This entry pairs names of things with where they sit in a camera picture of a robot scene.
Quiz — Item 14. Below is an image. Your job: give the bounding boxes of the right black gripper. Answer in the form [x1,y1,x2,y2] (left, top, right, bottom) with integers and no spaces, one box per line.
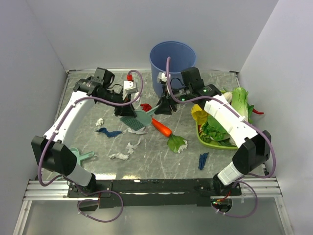
[154,85,192,116]

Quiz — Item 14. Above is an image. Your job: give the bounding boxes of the dark blue paper scrap left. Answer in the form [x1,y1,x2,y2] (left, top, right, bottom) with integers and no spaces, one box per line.
[96,127,123,138]

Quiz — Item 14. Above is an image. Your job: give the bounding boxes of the white paper scrap centre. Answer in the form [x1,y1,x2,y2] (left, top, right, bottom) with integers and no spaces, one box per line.
[126,138,142,154]

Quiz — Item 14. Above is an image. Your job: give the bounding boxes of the dark blue paper scrap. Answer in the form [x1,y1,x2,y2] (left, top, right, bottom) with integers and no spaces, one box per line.
[96,127,123,138]
[198,152,208,170]

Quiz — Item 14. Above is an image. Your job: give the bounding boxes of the red paper scrap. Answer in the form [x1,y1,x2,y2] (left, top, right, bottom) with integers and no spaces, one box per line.
[140,103,152,112]

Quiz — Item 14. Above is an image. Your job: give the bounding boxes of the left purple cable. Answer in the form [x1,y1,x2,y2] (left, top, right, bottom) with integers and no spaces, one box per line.
[37,70,144,223]

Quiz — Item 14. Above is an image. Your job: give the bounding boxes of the grey paper scrap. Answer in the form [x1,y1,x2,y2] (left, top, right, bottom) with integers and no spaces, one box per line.
[127,127,147,135]

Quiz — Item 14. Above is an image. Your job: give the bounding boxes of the aluminium frame rail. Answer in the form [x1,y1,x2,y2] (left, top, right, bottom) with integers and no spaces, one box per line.
[23,178,282,201]

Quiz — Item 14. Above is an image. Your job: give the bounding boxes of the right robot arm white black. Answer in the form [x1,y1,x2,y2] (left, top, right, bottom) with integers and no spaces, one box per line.
[156,67,275,195]

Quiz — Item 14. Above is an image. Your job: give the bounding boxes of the dark blue paper scrap right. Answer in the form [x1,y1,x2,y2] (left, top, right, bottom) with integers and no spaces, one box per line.
[198,152,208,170]

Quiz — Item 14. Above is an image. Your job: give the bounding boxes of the teal hand brush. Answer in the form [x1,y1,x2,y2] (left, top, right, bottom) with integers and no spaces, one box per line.
[120,105,158,131]

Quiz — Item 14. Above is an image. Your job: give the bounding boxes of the yellow white toy corn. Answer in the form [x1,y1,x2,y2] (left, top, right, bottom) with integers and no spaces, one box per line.
[191,104,209,125]

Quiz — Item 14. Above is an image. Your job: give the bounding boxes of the blue plastic bucket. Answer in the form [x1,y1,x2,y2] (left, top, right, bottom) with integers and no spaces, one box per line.
[149,41,197,101]

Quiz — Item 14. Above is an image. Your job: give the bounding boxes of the red toy chili pepper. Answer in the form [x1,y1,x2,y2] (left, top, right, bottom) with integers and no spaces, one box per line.
[252,108,264,115]

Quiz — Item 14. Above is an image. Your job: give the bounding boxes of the white paper scrap by carrot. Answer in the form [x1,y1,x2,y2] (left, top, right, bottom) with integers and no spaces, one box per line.
[177,140,188,154]

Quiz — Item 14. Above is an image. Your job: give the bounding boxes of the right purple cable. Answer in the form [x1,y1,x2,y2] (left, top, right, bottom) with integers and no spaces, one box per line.
[165,56,277,218]

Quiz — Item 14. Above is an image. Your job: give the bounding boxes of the orange toy carrot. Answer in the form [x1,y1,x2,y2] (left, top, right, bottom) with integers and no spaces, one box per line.
[152,118,185,153]

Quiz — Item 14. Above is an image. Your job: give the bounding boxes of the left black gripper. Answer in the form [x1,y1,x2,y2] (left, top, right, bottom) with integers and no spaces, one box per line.
[98,89,137,118]

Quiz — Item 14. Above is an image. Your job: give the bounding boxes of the small white paper ball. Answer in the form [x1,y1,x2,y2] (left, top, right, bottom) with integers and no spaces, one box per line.
[95,118,104,127]

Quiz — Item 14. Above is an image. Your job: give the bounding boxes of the white paper scrap front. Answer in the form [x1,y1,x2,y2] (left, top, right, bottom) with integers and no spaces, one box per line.
[109,152,129,160]

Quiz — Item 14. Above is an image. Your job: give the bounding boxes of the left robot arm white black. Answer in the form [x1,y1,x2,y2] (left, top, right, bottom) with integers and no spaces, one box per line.
[31,68,143,197]

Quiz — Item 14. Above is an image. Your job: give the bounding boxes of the green plastic tray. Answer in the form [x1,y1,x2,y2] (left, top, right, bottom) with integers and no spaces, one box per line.
[195,90,239,150]

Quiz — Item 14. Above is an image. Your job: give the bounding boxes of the green leafy toy vegetables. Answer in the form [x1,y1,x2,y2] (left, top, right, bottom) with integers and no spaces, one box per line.
[199,116,234,147]

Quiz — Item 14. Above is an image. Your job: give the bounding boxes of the purple cable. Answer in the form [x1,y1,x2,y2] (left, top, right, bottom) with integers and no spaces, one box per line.
[37,70,144,223]
[165,56,277,218]

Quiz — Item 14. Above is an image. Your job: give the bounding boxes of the teal dustpan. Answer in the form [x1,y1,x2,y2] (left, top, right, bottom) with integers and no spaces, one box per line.
[70,147,95,166]

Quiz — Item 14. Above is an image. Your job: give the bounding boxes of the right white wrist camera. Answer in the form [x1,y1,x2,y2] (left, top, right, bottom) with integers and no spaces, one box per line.
[156,72,171,84]

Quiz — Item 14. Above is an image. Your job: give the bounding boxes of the green toy cabbage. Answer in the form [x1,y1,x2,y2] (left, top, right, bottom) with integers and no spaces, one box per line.
[231,87,254,124]

